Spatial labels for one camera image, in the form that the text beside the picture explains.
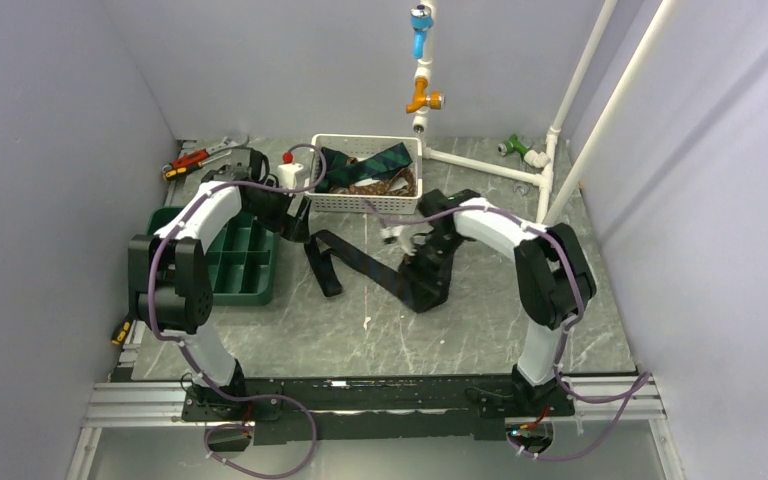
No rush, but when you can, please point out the aluminium rail frame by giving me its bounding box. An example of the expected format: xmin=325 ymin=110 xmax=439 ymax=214
xmin=65 ymin=139 xmax=689 ymax=480

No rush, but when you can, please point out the white pvc pipe frame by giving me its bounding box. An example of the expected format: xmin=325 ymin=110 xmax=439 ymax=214
xmin=413 ymin=1 xmax=675 ymax=223

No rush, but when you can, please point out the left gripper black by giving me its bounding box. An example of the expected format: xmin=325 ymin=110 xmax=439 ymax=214
xmin=244 ymin=180 xmax=311 ymax=244

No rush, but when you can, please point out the blue valve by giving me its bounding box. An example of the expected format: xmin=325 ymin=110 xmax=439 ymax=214
xmin=410 ymin=4 xmax=434 ymax=60

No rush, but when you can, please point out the green compartment tray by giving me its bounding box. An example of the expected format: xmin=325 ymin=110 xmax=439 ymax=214
xmin=146 ymin=207 xmax=279 ymax=314

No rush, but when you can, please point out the red handled adjustable wrench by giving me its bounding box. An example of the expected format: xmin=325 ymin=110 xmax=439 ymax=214
xmin=162 ymin=136 xmax=250 ymax=181

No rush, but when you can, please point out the green striped tie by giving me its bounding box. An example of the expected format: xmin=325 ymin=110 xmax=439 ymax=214
xmin=314 ymin=142 xmax=414 ymax=194

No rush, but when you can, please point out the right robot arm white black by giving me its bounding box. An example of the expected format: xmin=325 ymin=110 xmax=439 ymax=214
xmin=397 ymin=189 xmax=597 ymax=415

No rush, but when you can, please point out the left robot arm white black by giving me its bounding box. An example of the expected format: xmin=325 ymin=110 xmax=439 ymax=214
xmin=128 ymin=147 xmax=327 ymax=420

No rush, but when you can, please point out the orange valve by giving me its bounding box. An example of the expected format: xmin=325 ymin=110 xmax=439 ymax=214
xmin=405 ymin=76 xmax=445 ymax=114

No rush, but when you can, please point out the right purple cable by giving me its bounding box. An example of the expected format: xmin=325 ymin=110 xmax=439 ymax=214
xmin=361 ymin=198 xmax=654 ymax=463

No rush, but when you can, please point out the navy brown striped tie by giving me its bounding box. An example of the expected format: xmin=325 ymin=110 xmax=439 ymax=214
xmin=304 ymin=230 xmax=408 ymax=307

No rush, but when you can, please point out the yellow black screwdriver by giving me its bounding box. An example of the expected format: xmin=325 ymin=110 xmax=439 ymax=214
xmin=110 ymin=318 xmax=134 ymax=346

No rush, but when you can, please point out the white plastic basket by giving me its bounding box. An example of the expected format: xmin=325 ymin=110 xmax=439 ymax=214
xmin=307 ymin=134 xmax=423 ymax=214

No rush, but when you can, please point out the purple cable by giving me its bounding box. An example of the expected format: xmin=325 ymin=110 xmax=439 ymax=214
xmin=361 ymin=198 xmax=654 ymax=463
xmin=146 ymin=142 xmax=328 ymax=480

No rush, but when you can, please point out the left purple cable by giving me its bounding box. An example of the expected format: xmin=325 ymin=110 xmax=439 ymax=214
xmin=146 ymin=142 xmax=328 ymax=480

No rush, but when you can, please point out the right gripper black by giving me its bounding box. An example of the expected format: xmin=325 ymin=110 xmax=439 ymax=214
xmin=397 ymin=231 xmax=467 ymax=313

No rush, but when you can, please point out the brown patterned tie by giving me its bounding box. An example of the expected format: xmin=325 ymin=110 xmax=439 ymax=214
xmin=346 ymin=167 xmax=418 ymax=197

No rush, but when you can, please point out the green valve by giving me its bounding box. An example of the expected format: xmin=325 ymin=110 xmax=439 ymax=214
xmin=497 ymin=134 xmax=531 ymax=158

